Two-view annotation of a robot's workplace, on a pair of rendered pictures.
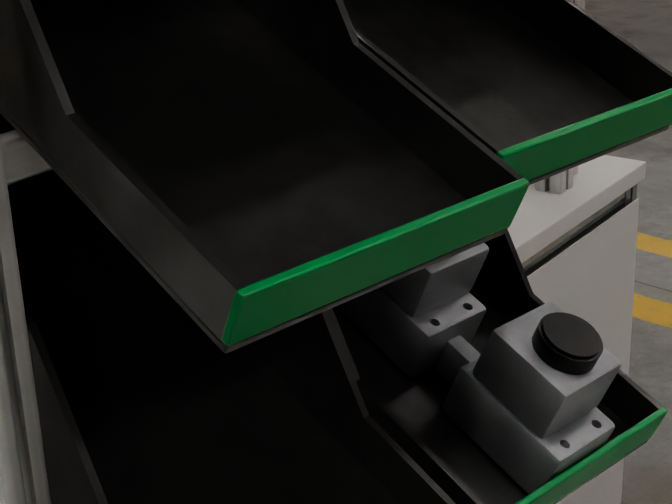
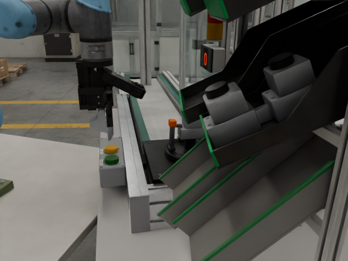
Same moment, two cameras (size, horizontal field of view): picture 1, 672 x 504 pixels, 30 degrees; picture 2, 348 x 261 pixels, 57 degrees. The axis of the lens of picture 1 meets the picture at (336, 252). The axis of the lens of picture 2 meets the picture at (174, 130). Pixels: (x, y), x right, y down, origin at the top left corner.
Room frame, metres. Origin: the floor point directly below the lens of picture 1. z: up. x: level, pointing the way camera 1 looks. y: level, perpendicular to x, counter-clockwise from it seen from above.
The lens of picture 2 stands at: (0.72, -0.43, 1.36)
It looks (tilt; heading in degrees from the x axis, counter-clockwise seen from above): 22 degrees down; 132
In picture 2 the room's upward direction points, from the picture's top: straight up
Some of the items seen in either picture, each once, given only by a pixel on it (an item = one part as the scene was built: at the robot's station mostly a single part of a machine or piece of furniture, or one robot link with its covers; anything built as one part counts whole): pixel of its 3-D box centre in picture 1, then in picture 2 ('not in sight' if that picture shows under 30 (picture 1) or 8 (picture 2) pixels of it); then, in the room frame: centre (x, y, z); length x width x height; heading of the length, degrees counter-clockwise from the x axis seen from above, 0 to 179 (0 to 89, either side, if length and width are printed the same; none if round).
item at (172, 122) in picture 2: not in sight; (174, 132); (0.18, 0.17, 1.04); 0.04 x 0.02 x 0.08; 54
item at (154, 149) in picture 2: not in sight; (189, 157); (0.21, 0.21, 0.96); 0.24 x 0.24 x 0.02; 54
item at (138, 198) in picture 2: not in sight; (129, 138); (-0.11, 0.25, 0.91); 0.89 x 0.06 x 0.11; 144
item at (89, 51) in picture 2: not in sight; (97, 51); (0.06, 0.03, 1.26); 0.08 x 0.08 x 0.05
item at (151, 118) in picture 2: not in sight; (176, 133); (-0.02, 0.40, 0.91); 0.84 x 0.28 x 0.10; 144
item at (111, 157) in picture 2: not in sight; (112, 160); (0.07, 0.04, 0.96); 0.04 x 0.04 x 0.02
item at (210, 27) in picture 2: not in sight; (214, 31); (0.12, 0.41, 1.28); 0.05 x 0.05 x 0.05
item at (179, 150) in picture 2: not in sight; (189, 150); (0.21, 0.21, 0.98); 0.14 x 0.14 x 0.02
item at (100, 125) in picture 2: not in sight; (101, 126); (0.07, 0.02, 1.07); 0.06 x 0.03 x 0.09; 54
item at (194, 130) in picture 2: not in sight; (194, 124); (0.21, 0.22, 1.06); 0.08 x 0.04 x 0.07; 53
